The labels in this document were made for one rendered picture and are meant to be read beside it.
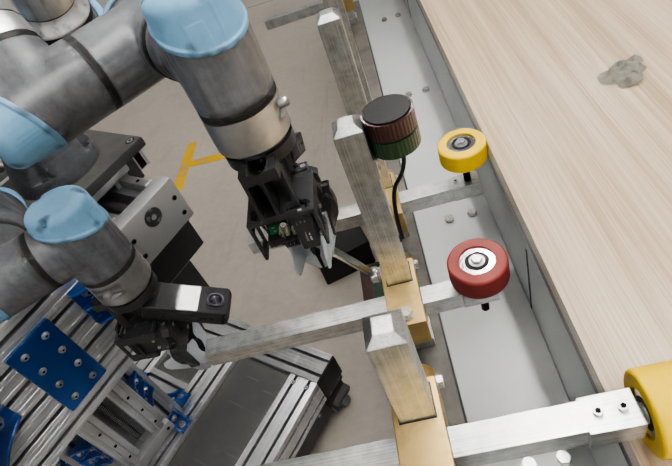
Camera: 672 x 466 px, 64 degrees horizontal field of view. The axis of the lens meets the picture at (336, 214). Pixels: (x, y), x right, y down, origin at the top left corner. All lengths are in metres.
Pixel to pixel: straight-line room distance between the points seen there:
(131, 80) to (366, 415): 1.33
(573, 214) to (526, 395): 0.32
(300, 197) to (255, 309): 1.52
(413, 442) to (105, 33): 0.46
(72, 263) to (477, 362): 0.65
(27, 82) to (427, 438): 0.47
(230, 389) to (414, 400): 1.14
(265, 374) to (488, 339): 0.78
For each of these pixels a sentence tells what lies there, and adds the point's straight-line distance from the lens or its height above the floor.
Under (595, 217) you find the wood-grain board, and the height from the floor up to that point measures 0.90.
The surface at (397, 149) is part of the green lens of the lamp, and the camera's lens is 0.60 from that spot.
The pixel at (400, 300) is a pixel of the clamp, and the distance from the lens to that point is 0.76.
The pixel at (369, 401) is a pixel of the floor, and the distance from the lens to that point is 1.70.
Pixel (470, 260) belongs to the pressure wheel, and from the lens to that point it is 0.74.
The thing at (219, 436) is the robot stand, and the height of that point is 0.21.
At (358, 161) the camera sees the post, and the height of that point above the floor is 1.10.
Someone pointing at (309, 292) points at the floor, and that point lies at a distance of 1.99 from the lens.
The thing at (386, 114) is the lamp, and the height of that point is 1.15.
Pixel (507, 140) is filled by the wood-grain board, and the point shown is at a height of 0.90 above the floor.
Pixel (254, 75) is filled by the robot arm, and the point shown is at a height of 1.28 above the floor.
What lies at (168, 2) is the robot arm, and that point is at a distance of 0.44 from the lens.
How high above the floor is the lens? 1.48
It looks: 42 degrees down
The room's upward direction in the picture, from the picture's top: 23 degrees counter-clockwise
